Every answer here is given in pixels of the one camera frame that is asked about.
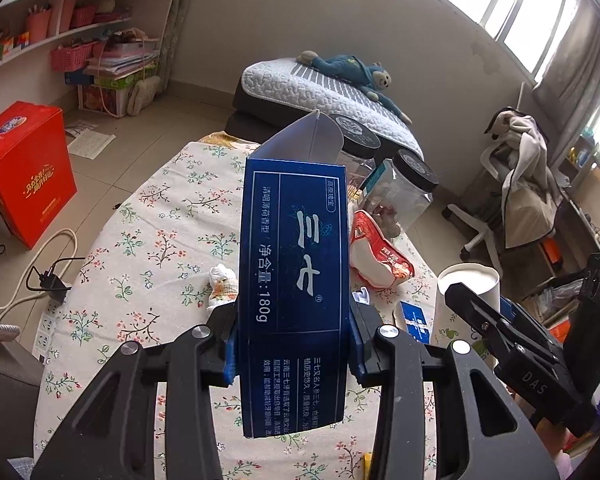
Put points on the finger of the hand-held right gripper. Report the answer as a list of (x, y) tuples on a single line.
[(480, 310)]

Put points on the small blue white packet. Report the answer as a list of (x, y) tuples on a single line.
[(415, 320)]

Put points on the pink pen holder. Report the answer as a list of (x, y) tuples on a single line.
[(39, 26)]

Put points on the red cardboard box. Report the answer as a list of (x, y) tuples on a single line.
[(25, 170)]

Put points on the white power strip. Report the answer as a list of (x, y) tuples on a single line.
[(47, 327)]

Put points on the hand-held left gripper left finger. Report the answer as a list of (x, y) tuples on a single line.
[(231, 355)]

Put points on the beige plush bag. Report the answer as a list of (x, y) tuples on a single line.
[(145, 95)]

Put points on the paper sheets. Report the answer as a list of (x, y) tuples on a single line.
[(90, 140)]

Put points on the grey curtain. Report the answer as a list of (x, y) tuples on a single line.
[(575, 75), (182, 20)]

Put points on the white office chair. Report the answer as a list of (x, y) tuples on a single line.
[(480, 235)]

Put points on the stack of papers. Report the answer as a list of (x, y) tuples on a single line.
[(125, 57)]

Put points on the white paper cup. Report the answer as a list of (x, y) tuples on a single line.
[(472, 272)]

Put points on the grey quilted mat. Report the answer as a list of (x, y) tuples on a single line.
[(290, 80)]

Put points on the colourful toy blocks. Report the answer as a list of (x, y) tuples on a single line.
[(7, 47)]

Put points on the red white box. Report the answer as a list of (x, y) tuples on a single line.
[(102, 100)]

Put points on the large pink basket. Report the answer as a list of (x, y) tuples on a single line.
[(72, 57)]

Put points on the wooden desk shelf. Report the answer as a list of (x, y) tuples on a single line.
[(580, 220)]

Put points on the yellow plastic piece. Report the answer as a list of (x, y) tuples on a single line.
[(368, 466)]

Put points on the black charger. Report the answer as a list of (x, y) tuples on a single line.
[(52, 282)]

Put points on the blue monkey plush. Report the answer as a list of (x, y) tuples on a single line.
[(345, 67)]

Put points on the floral tablecloth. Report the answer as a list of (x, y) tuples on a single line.
[(155, 240)]

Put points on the large window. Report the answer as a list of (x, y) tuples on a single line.
[(520, 15)]

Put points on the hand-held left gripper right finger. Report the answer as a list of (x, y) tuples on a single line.
[(357, 355)]

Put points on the clear jar with black lid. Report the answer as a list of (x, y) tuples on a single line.
[(355, 132), (415, 170)]

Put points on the green white box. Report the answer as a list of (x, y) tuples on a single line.
[(115, 80)]

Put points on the blue toothpaste box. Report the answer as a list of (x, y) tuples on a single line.
[(295, 260)]

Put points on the small pink basket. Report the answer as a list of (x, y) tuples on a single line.
[(83, 16)]

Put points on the red snack packet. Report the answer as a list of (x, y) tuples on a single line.
[(380, 260)]

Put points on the beige blanket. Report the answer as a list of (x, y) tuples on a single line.
[(525, 170)]

